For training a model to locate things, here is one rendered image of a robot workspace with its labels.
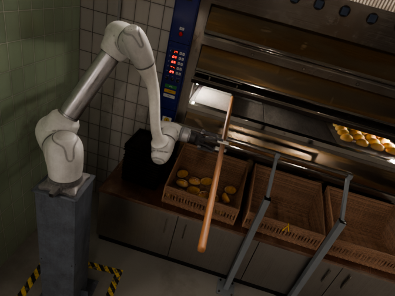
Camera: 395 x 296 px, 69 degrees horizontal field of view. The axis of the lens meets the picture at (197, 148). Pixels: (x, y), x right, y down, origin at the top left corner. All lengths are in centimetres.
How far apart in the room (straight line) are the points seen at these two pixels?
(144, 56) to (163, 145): 48
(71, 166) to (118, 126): 115
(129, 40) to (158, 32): 83
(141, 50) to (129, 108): 110
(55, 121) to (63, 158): 23
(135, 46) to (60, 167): 64
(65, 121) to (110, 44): 43
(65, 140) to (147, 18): 114
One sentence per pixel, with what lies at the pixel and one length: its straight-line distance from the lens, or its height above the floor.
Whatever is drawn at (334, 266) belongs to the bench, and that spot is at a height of 53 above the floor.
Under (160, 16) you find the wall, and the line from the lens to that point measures 216.
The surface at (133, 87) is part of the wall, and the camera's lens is 233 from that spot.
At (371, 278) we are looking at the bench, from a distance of 250.
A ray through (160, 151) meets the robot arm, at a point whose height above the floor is 117.
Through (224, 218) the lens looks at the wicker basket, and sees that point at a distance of 210.
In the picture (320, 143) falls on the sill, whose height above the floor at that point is 117.
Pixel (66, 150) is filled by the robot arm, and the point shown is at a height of 123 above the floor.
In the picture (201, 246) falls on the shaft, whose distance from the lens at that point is 109.
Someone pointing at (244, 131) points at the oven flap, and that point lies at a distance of 229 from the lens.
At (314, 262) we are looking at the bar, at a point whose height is 57.
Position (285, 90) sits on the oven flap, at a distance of 214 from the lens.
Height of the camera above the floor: 201
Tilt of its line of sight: 30 degrees down
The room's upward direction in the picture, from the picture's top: 15 degrees clockwise
